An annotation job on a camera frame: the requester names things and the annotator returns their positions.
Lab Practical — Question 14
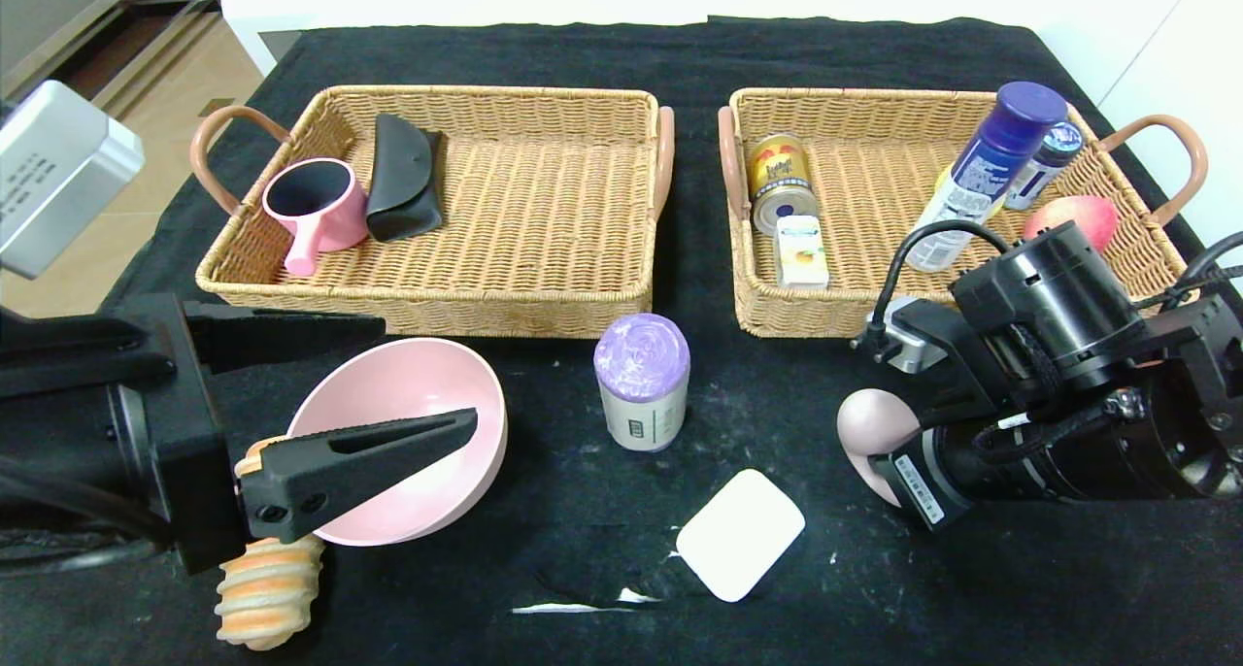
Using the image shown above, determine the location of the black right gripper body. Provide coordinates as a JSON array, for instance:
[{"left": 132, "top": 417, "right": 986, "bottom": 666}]
[{"left": 887, "top": 424, "right": 975, "bottom": 533}]

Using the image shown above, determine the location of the striped orange bread roll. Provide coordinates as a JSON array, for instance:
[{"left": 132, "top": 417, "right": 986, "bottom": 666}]
[{"left": 216, "top": 438, "right": 325, "bottom": 651}]

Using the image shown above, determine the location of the black glasses case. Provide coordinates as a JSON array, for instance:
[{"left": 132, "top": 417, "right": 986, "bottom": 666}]
[{"left": 365, "top": 113, "right": 448, "bottom": 245}]

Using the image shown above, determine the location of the gold drink can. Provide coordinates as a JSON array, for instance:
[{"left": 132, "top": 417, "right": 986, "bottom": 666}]
[{"left": 745, "top": 133, "right": 819, "bottom": 237}]

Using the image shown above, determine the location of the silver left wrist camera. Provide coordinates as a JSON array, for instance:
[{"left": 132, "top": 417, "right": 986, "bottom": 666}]
[{"left": 0, "top": 81, "right": 145, "bottom": 281}]

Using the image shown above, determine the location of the wicker basket holding pink mug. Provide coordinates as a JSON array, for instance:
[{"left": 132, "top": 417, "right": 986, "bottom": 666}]
[{"left": 191, "top": 85, "right": 676, "bottom": 341}]

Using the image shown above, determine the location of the black left camera cable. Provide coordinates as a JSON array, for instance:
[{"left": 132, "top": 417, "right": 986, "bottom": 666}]
[{"left": 0, "top": 443, "right": 181, "bottom": 575}]

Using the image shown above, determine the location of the small dark blue bottle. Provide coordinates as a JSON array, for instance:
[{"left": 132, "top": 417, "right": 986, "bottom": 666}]
[{"left": 1003, "top": 122, "right": 1083, "bottom": 211}]

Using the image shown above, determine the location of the wicker basket holding food items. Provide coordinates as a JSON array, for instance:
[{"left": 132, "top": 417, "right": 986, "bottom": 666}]
[{"left": 717, "top": 88, "right": 1210, "bottom": 345}]

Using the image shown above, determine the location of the grey metal shelf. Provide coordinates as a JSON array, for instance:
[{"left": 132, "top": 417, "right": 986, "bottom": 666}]
[{"left": 0, "top": 0, "right": 226, "bottom": 114}]

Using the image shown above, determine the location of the pink mug with handle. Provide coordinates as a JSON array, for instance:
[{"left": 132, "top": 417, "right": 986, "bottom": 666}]
[{"left": 262, "top": 158, "right": 371, "bottom": 280}]

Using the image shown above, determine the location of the red peach fruit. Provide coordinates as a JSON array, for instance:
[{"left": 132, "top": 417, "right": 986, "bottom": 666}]
[{"left": 1023, "top": 195, "right": 1119, "bottom": 250}]

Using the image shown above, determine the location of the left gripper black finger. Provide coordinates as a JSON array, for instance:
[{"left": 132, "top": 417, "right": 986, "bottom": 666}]
[
  {"left": 238, "top": 408, "right": 479, "bottom": 545},
  {"left": 183, "top": 300, "right": 386, "bottom": 376}
]

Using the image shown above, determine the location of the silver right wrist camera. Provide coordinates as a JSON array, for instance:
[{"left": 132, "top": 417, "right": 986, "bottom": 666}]
[{"left": 877, "top": 295, "right": 962, "bottom": 376}]

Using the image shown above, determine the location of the pink bowl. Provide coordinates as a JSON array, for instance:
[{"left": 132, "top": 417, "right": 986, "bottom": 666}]
[{"left": 289, "top": 338, "right": 509, "bottom": 548}]

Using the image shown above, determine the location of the small white juice carton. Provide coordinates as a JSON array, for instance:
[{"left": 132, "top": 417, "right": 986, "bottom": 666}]
[{"left": 774, "top": 215, "right": 831, "bottom": 289}]

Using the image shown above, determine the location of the black right camera cable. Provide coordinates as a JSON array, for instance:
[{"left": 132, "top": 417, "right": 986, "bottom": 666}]
[{"left": 853, "top": 217, "right": 1013, "bottom": 361}]

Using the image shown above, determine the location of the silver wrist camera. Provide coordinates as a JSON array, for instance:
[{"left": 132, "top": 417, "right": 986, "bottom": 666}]
[
  {"left": 877, "top": 295, "right": 962, "bottom": 376},
  {"left": 0, "top": 81, "right": 145, "bottom": 281}
]

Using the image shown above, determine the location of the mauve round peach bun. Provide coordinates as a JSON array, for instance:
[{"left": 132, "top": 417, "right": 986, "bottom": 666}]
[{"left": 836, "top": 388, "right": 924, "bottom": 483}]

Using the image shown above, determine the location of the purple-lidded white jar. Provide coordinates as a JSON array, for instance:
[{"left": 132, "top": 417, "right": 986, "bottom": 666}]
[{"left": 593, "top": 314, "right": 691, "bottom": 453}]

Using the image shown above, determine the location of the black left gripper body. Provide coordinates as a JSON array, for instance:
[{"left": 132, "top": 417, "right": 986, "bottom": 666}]
[{"left": 0, "top": 292, "right": 252, "bottom": 575}]

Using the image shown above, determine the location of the white soap bar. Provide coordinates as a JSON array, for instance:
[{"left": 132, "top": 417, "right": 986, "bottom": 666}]
[{"left": 675, "top": 469, "right": 807, "bottom": 604}]

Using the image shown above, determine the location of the black camera cable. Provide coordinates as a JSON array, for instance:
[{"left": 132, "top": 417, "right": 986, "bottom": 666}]
[
  {"left": 0, "top": 443, "right": 181, "bottom": 575},
  {"left": 853, "top": 217, "right": 1013, "bottom": 361}
]

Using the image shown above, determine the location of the blue cap spray can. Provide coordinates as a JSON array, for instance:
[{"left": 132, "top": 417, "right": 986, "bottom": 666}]
[{"left": 910, "top": 82, "right": 1069, "bottom": 274}]

